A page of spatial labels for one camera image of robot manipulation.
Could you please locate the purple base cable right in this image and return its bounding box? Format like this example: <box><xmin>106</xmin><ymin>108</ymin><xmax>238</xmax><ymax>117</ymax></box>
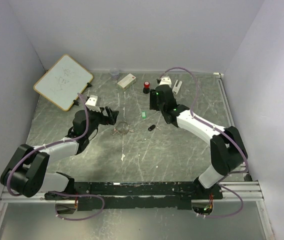
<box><xmin>196</xmin><ymin>184</ymin><xmax>245</xmax><ymax>220</ymax></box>

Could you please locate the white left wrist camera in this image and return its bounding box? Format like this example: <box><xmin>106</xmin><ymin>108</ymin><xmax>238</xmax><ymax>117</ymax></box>
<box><xmin>85</xmin><ymin>95</ymin><xmax>102</xmax><ymax>113</ymax></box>

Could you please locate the white cardboard box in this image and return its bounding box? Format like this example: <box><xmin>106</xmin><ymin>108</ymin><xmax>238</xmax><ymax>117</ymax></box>
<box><xmin>117</xmin><ymin>73</ymin><xmax>136</xmax><ymax>91</ymax></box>

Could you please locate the large metal keyring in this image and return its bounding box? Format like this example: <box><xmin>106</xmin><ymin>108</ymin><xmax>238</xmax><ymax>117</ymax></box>
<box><xmin>115</xmin><ymin>120</ymin><xmax>130</xmax><ymax>128</ymax></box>

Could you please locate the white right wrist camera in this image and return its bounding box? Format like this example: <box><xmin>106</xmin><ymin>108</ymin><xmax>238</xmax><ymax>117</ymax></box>
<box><xmin>157</xmin><ymin>76</ymin><xmax>172</xmax><ymax>88</ymax></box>

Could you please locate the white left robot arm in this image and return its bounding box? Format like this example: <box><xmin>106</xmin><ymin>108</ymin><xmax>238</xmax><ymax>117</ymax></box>
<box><xmin>0</xmin><ymin>106</ymin><xmax>119</xmax><ymax>200</ymax></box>

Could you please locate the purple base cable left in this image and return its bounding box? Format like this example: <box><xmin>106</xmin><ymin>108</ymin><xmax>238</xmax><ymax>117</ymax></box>
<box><xmin>48</xmin><ymin>191</ymin><xmax>105</xmax><ymax>221</ymax></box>

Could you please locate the black tagged key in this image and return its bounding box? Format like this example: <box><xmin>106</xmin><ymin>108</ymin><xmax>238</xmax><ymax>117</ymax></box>
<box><xmin>147</xmin><ymin>124</ymin><xmax>156</xmax><ymax>132</ymax></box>

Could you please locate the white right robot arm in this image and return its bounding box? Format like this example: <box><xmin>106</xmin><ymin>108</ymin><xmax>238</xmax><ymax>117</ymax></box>
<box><xmin>150</xmin><ymin>84</ymin><xmax>248</xmax><ymax>199</ymax></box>

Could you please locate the small framed whiteboard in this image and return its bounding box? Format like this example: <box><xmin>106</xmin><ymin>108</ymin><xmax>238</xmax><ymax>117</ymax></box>
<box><xmin>33</xmin><ymin>54</ymin><xmax>94</xmax><ymax>112</ymax></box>

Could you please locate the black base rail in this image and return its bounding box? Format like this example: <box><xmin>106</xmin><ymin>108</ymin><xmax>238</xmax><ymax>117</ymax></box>
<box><xmin>44</xmin><ymin>181</ymin><xmax>223</xmax><ymax>211</ymax></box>

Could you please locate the clear plastic cup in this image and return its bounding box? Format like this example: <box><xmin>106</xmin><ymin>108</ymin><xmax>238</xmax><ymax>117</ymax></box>
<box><xmin>109</xmin><ymin>68</ymin><xmax>120</xmax><ymax>80</ymax></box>

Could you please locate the red black stamp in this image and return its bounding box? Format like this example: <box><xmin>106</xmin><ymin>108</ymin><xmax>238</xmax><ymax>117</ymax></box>
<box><xmin>143</xmin><ymin>81</ymin><xmax>150</xmax><ymax>94</ymax></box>

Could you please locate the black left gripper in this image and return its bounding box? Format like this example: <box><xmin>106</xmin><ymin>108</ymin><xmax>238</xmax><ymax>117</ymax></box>
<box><xmin>85</xmin><ymin>106</ymin><xmax>119</xmax><ymax>137</ymax></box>

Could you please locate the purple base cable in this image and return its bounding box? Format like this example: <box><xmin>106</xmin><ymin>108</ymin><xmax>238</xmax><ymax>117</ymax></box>
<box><xmin>48</xmin><ymin>191</ymin><xmax>105</xmax><ymax>221</ymax></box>
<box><xmin>196</xmin><ymin>184</ymin><xmax>245</xmax><ymax>220</ymax></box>

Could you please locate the silver key bunch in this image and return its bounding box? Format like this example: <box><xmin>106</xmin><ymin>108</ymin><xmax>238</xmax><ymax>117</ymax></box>
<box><xmin>111</xmin><ymin>127</ymin><xmax>134</xmax><ymax>136</ymax></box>

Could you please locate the white corner bracket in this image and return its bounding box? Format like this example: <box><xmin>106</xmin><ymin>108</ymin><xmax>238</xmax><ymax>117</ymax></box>
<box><xmin>213</xmin><ymin>72</ymin><xmax>224</xmax><ymax>78</ymax></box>

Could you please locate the white plastic clip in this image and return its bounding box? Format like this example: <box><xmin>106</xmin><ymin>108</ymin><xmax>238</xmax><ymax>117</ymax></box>
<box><xmin>172</xmin><ymin>79</ymin><xmax>183</xmax><ymax>95</ymax></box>

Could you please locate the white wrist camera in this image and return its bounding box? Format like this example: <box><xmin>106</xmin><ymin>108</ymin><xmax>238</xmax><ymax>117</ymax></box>
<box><xmin>85</xmin><ymin>95</ymin><xmax>102</xmax><ymax>113</ymax></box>
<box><xmin>157</xmin><ymin>76</ymin><xmax>172</xmax><ymax>88</ymax></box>

